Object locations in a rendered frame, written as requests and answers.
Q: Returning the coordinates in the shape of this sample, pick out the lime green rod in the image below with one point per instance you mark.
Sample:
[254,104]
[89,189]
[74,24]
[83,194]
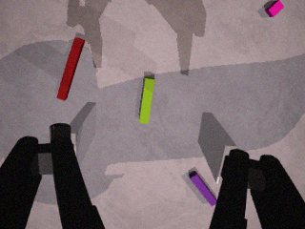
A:
[146,100]

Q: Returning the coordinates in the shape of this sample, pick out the red rod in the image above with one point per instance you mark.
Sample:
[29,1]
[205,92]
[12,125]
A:
[76,49]

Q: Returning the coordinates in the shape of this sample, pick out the magenta block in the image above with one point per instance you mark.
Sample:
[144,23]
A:
[274,8]

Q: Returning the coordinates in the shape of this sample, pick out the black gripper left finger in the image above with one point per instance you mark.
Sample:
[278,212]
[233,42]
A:
[22,170]

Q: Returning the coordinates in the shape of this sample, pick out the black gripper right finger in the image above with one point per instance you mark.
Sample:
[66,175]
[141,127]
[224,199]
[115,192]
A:
[276,200]

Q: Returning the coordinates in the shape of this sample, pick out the purple rod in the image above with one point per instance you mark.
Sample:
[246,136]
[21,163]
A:
[203,188]

